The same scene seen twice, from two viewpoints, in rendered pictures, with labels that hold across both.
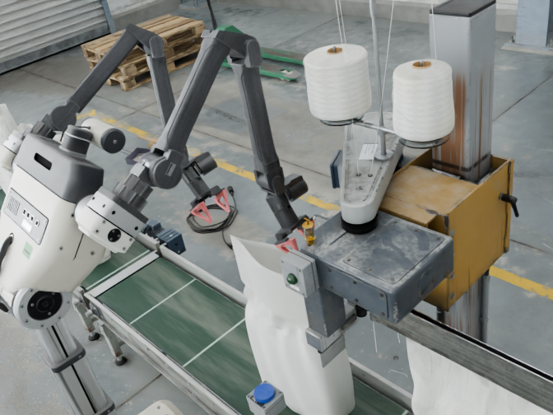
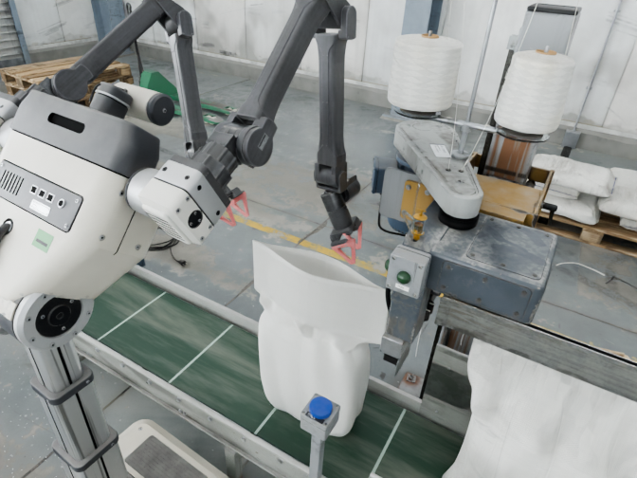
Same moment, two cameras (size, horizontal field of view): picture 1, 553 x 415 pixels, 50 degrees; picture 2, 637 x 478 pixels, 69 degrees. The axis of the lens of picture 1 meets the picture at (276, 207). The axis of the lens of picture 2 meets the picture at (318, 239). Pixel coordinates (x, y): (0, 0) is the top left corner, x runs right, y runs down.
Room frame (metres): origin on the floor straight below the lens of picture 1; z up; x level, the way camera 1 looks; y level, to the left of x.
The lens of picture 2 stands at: (0.48, 0.46, 1.86)
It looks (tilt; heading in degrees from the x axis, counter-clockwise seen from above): 33 degrees down; 337
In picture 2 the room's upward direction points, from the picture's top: 3 degrees clockwise
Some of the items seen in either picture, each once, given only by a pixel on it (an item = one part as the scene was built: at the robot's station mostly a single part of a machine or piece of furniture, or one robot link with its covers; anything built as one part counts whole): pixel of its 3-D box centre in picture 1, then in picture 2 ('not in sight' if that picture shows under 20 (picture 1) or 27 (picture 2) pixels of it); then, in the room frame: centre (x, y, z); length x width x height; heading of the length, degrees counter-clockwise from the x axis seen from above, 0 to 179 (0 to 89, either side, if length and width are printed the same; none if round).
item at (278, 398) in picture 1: (266, 401); (319, 416); (1.17, 0.13, 0.81); 0.08 x 0.08 x 0.06; 38
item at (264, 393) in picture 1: (264, 394); (320, 408); (1.17, 0.13, 0.84); 0.06 x 0.06 x 0.02
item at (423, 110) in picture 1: (422, 98); (534, 90); (1.27, -0.38, 1.61); 0.15 x 0.14 x 0.17; 38
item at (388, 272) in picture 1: (376, 281); (470, 281); (1.13, -0.21, 1.21); 0.30 x 0.25 x 0.30; 38
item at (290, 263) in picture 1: (299, 272); (408, 271); (1.13, -0.03, 1.29); 0.08 x 0.05 x 0.09; 38
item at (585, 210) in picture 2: not in sight; (556, 199); (2.83, -2.62, 0.20); 0.67 x 0.44 x 0.15; 38
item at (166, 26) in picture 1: (143, 39); (68, 72); (7.07, 1.15, 0.36); 1.20 x 0.82 x 0.14; 124
